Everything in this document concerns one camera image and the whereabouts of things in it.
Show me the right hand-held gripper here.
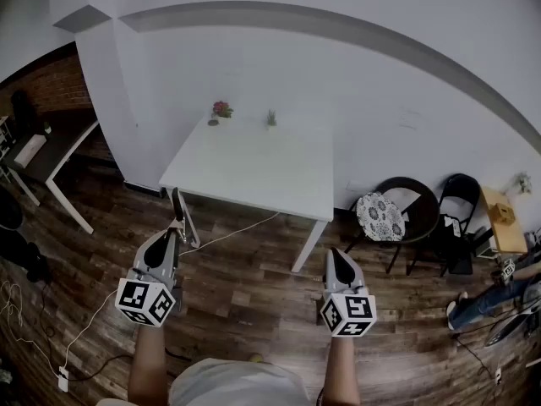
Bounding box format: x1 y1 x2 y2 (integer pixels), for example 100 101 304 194
319 246 378 338

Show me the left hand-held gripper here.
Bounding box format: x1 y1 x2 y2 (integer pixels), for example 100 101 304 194
114 222 183 327

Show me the person's left forearm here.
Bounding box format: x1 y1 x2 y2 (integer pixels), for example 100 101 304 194
126 321 171 406

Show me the person's right forearm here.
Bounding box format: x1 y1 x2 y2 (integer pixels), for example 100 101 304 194
323 332 363 406

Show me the floral round cushion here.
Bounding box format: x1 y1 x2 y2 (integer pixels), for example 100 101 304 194
356 191 405 243

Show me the dark wicker chair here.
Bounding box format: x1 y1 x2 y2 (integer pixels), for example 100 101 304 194
346 176 440 277

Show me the white table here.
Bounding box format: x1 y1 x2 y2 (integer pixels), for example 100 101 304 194
158 114 336 274

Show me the black folding chair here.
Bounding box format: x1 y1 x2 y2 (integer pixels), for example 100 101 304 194
434 173 483 277

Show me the person's light grey shirt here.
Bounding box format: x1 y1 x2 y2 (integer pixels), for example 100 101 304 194
168 357 314 406

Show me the red flower potted plant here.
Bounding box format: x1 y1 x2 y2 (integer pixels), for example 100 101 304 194
207 100 235 127

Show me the white box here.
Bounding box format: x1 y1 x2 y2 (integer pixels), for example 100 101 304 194
14 135 46 165

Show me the wooden side table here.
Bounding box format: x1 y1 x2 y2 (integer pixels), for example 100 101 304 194
479 185 529 255

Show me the small wooden box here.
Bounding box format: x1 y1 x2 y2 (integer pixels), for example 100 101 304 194
488 203 516 227

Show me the plant in glass vase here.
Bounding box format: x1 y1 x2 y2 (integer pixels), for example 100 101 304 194
513 171 533 195

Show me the white cable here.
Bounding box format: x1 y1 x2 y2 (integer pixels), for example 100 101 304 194
54 211 281 376

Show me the dark desk with white frame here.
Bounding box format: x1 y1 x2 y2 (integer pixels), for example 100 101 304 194
0 118 101 235

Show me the tangled white cord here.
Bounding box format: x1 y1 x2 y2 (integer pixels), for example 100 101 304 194
0 280 27 343

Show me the black floor cable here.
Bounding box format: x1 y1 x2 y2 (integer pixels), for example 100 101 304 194
454 335 500 381

